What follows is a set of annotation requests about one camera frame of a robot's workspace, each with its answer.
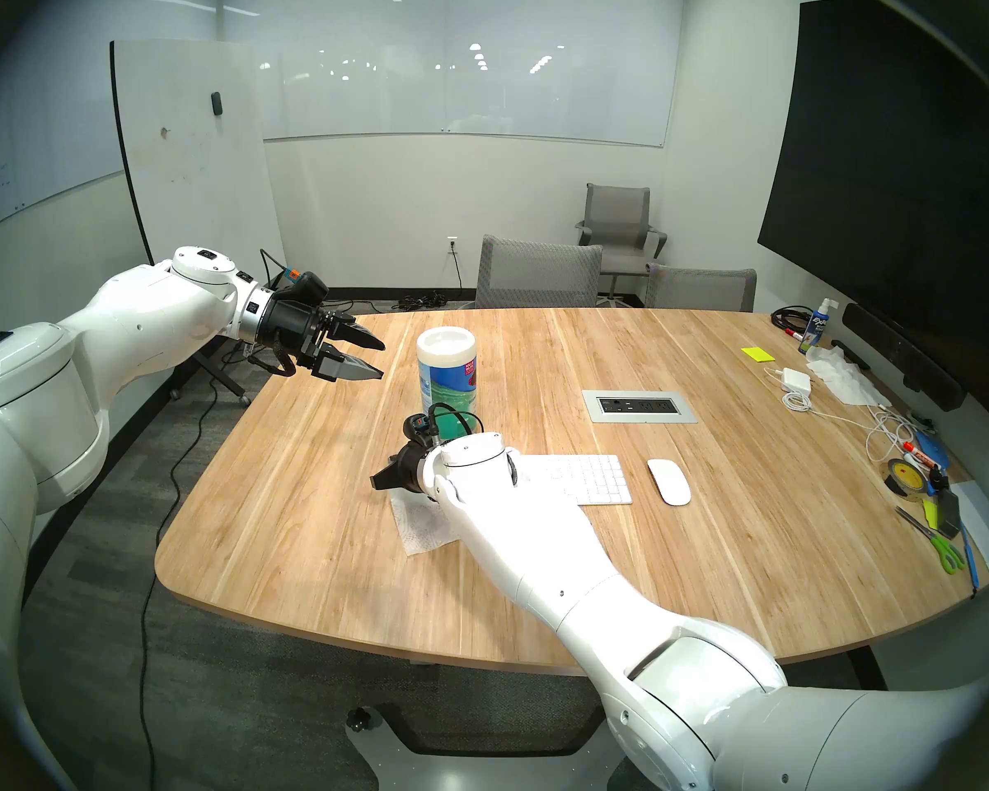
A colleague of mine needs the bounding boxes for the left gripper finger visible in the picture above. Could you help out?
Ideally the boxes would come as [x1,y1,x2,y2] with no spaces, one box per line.
[311,344,387,382]
[327,309,387,353]

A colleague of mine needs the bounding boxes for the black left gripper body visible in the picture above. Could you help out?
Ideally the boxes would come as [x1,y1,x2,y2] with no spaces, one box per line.
[255,289,336,379]

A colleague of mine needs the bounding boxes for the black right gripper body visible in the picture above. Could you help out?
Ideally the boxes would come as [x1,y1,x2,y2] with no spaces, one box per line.
[391,438,443,499]

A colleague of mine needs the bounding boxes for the white disinfecting wipe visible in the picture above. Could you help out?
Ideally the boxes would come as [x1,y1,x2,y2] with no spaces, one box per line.
[390,493,454,557]

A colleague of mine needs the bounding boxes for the disinfecting wipes canister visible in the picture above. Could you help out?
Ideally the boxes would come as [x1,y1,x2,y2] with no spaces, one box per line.
[416,326,480,438]

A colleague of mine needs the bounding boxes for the white slim keyboard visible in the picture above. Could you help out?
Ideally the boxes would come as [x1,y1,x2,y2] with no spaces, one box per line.
[511,454,634,508]

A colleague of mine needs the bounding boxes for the wide grey mesh chair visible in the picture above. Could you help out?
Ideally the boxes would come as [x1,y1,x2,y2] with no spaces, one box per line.
[475,234,604,310]

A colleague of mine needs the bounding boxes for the silver table outlet panel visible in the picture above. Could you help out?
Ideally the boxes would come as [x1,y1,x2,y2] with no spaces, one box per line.
[581,390,699,425]

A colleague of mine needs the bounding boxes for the grey office chair with armrests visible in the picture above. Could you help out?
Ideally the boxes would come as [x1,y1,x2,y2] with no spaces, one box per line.
[575,183,668,296]

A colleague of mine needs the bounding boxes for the silver table base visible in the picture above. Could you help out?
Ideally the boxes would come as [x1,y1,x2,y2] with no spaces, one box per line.
[345,705,627,791]

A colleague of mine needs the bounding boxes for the whiteboard cleaner spray bottle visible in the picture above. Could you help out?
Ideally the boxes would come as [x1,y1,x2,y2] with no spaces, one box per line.
[799,297,838,354]

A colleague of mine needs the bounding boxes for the crumpled white tissue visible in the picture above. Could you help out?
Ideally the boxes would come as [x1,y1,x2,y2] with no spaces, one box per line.
[808,349,893,408]

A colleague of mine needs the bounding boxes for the black video conference bar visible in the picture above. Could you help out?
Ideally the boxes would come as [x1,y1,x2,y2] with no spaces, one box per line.
[842,302,968,412]

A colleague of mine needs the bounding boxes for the blue plastic item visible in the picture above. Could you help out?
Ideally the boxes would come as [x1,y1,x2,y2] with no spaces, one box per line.
[915,431,954,474]

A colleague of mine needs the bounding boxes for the black block eraser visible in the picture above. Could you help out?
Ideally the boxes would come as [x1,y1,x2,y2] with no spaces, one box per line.
[931,489,964,544]

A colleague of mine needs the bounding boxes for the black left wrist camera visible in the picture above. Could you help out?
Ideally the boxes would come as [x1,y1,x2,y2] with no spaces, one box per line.
[284,270,331,305]

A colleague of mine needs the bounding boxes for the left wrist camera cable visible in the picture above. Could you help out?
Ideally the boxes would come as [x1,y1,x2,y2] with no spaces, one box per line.
[259,248,299,289]

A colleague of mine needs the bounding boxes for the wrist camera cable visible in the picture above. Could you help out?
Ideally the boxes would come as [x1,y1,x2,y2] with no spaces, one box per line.
[426,400,486,441]
[259,248,299,289]

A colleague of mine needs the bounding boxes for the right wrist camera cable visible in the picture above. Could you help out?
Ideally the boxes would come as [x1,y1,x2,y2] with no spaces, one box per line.
[426,400,486,441]

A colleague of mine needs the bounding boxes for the white wireless mouse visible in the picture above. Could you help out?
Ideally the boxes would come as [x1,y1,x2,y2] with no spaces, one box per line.
[646,458,692,507]

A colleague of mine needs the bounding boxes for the large glass wall whiteboard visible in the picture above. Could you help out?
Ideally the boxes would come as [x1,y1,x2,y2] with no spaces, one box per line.
[214,0,687,148]

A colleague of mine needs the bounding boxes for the black floor cable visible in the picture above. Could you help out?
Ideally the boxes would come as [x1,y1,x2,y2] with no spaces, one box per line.
[136,377,219,791]

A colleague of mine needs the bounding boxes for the scribbled side wall whiteboard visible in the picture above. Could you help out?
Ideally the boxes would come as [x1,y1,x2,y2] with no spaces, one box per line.
[0,56,129,242]

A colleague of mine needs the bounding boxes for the white charging cable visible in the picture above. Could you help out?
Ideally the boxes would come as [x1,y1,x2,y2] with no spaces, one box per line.
[781,390,921,463]

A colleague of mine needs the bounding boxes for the green handled scissors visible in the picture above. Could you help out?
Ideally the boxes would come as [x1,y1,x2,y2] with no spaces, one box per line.
[894,505,968,574]

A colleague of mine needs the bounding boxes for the black wall display screen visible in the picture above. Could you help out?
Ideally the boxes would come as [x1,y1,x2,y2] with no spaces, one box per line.
[757,0,989,386]

